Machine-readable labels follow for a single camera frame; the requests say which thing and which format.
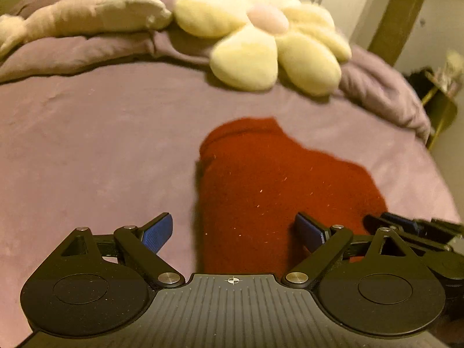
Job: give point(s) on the beige pink pillow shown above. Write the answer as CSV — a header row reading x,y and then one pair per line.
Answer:
x,y
90,14

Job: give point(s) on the red knitted garment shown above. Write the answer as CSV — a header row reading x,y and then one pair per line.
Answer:
x,y
268,195

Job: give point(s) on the gold side table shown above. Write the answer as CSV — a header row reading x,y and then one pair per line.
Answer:
x,y
440,101

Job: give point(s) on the cream flower plush pillow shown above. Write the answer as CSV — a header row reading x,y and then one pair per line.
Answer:
x,y
268,40

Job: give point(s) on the purple bed sheet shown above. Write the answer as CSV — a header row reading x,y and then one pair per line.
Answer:
x,y
90,145

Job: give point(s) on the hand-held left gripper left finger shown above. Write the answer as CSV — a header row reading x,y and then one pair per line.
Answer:
x,y
158,232

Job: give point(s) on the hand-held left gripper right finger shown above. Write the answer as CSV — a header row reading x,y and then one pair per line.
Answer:
x,y
310,231

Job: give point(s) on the purple duvet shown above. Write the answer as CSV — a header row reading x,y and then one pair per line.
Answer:
x,y
90,47

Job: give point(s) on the brown wooden door frame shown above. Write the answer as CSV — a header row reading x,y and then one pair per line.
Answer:
x,y
398,14

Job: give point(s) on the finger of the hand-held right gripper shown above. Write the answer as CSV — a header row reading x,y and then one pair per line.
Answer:
x,y
406,222

